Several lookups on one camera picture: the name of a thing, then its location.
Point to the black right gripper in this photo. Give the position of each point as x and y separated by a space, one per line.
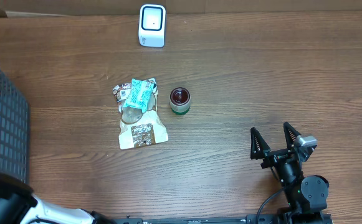
274 157

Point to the beige snack bag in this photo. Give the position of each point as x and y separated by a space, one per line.
136 128

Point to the teal snack packet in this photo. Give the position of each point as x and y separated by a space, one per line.
140 94

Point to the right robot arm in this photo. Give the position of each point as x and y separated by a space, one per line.
306 196

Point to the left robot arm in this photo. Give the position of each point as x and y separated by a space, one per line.
18 204

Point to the white barcode scanner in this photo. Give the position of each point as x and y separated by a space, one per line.
152 22

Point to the grey plastic shopping basket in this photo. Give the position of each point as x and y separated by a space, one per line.
14 131

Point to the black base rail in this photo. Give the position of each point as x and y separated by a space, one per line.
249 219

